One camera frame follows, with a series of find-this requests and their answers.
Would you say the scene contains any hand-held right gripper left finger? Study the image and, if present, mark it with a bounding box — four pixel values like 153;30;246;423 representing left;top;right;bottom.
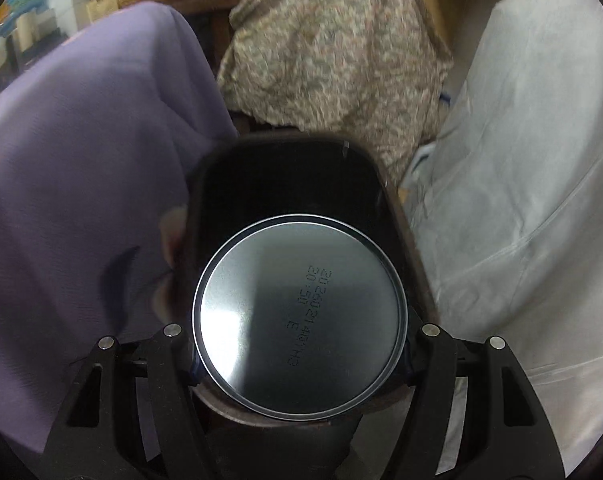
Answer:
36;322;217;480

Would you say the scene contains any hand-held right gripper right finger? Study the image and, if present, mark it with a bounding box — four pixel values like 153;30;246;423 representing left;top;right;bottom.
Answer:
381;322;567;480

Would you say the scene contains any silver-bottomed metal can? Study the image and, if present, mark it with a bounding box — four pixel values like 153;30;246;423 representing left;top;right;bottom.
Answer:
192;214;409;418

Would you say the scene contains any dark brown trash bin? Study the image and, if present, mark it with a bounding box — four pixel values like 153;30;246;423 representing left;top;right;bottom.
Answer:
178;130;439;480

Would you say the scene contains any purple floral cloth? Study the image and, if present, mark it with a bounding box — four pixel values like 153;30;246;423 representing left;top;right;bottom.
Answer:
0;1;239;461

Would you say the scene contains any white cloth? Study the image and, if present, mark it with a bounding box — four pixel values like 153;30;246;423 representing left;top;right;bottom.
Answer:
399;0;603;471

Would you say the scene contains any beige floral cloth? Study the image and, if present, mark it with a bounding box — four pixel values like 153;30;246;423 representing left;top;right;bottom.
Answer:
215;0;455;188

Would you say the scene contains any cardboard box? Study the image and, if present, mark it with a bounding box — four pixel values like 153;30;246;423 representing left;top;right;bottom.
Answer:
421;0;515;51

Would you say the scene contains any wooden chair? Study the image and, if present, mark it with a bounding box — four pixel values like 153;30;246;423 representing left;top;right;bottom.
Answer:
168;0;252;71

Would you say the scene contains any brown paper bag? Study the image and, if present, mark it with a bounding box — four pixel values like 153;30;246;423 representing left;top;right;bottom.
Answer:
85;0;119;28

